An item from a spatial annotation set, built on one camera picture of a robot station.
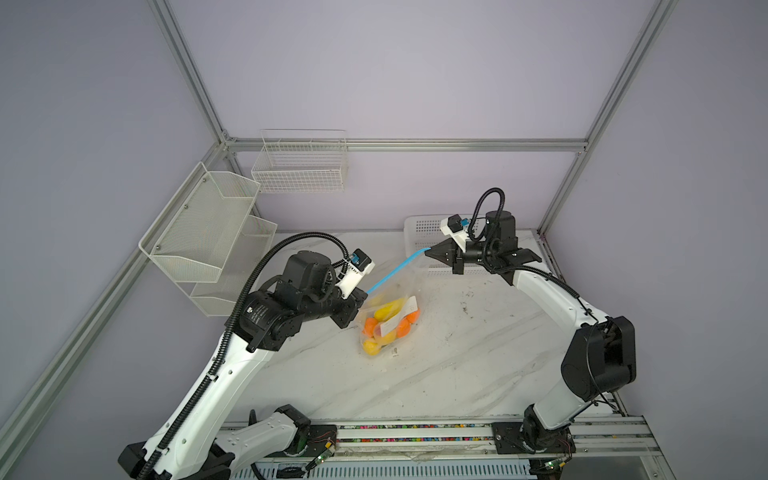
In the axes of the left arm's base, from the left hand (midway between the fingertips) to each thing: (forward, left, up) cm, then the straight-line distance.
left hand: (358, 297), depth 64 cm
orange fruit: (+4, -11, -22) cm, 25 cm away
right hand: (+17, -17, -3) cm, 24 cm away
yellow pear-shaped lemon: (-1, -2, -25) cm, 25 cm away
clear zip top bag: (+28, -14, -34) cm, 46 cm away
